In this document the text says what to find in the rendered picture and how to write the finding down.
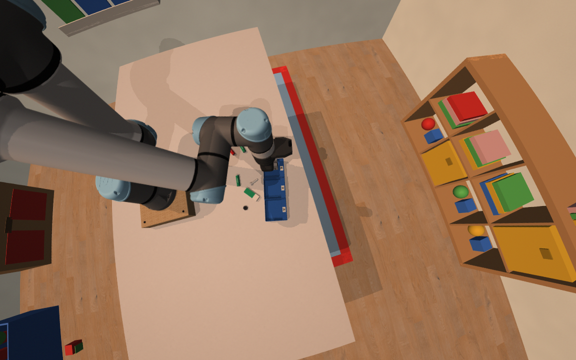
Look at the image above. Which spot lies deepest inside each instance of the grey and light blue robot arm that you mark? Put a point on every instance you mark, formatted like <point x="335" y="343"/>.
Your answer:
<point x="93" y="138"/>

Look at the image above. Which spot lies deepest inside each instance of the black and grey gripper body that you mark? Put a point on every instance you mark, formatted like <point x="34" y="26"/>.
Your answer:
<point x="281" y="148"/>

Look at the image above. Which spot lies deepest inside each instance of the green rectangular block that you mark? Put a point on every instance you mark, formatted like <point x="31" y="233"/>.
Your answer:
<point x="251" y="194"/>

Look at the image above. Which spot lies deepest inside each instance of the blue rack of bins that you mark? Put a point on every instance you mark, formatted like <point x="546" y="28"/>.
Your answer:
<point x="275" y="193"/>

